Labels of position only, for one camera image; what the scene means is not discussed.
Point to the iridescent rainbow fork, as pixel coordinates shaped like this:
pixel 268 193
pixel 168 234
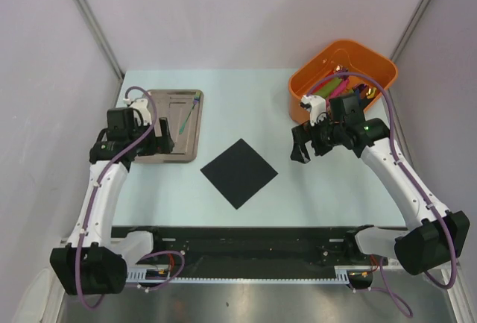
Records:
pixel 195 101

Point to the black paper napkin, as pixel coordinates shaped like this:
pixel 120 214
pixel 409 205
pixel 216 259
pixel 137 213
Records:
pixel 239 173

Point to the silver metal tray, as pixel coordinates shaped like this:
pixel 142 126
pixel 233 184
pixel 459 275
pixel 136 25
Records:
pixel 174 105

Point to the white cable duct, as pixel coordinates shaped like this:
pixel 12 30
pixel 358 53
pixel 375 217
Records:
pixel 339 275

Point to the green rolled napkin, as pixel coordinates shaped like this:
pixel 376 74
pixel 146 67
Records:
pixel 326 89

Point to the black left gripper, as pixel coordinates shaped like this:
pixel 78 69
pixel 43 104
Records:
pixel 162 145

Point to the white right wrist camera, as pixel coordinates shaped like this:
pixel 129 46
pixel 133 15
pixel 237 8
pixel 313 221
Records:
pixel 316 106

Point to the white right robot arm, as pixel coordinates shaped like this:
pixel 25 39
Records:
pixel 434 234

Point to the orange plastic bin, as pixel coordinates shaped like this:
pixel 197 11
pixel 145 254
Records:
pixel 345 55

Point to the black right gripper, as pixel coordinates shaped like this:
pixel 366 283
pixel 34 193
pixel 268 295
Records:
pixel 303 133

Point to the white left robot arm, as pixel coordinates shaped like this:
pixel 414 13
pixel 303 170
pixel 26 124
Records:
pixel 89 264

